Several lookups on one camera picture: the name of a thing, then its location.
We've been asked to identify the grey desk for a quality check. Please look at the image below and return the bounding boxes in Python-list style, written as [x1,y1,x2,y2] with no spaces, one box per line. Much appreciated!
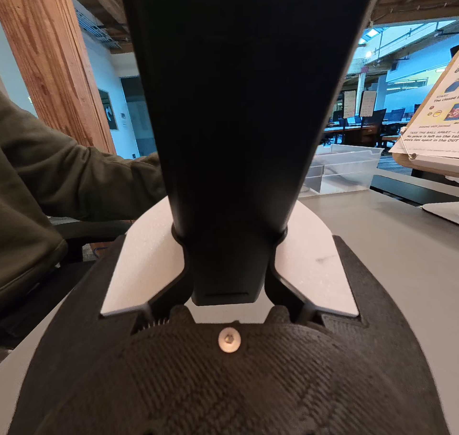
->
[0,169,459,435]

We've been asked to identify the row of black office chairs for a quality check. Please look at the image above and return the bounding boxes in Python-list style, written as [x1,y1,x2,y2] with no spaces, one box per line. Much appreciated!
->
[332,103,424,148]

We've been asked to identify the black office chair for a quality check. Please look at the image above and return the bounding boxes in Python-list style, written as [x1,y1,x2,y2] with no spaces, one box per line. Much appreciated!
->
[0,221,134,351]

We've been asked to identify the instruction sheet on wooden board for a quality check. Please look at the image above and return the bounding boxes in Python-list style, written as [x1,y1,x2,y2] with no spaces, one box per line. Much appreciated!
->
[389,49,459,178]

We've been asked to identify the person's left forearm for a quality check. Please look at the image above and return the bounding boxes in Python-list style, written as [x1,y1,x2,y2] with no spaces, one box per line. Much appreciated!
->
[22,116,168,224]

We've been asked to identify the wide whiteboard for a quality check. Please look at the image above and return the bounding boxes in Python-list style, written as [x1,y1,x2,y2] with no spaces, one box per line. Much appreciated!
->
[360,90,377,117]

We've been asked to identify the grey door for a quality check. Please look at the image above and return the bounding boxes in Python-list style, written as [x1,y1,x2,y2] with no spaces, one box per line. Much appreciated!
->
[120,76,158,157]

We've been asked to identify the printed instruction sheet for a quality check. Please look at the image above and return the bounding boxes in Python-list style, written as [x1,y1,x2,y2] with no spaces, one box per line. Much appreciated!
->
[389,53,459,172]

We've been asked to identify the ceiling cable tray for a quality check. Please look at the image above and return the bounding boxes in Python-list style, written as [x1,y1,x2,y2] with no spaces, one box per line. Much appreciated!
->
[75,9,122,50]

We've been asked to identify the white flat plate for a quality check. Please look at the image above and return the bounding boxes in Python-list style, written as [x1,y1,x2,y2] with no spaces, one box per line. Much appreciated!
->
[422,202,459,225]

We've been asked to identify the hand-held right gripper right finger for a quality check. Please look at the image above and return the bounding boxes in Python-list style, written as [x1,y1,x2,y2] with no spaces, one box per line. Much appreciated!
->
[265,203,360,323]

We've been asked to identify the metal wire clip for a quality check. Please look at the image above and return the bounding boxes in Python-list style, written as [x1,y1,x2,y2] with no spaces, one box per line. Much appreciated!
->
[399,129,419,161]

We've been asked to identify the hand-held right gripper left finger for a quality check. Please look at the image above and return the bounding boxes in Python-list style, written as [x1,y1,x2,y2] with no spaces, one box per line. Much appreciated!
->
[100,195,194,321]

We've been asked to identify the wooden background desk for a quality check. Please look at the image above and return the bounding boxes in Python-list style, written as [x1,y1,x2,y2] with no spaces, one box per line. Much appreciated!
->
[324,119,384,148]

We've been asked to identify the dark wall picture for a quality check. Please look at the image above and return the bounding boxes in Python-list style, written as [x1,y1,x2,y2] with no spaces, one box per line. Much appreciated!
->
[98,88,119,131]

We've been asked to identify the clear plastic organizer box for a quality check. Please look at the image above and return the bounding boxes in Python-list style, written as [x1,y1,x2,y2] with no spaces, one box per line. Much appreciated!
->
[299,144,384,196]

